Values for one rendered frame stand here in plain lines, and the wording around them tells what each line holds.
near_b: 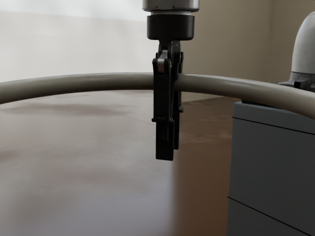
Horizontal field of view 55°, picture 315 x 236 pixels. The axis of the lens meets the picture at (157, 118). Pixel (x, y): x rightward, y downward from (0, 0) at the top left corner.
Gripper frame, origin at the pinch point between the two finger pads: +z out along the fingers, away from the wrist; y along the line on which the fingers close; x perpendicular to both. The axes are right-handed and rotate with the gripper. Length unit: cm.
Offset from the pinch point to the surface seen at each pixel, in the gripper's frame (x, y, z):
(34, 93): -17.8, 11.2, -8.9
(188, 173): -18, -180, 97
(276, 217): 30, -53, 46
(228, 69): 2, -648, 66
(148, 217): -33, -105, 93
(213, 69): -29, -609, 63
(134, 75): -5.4, 1.8, -10.7
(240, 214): 18, -62, 53
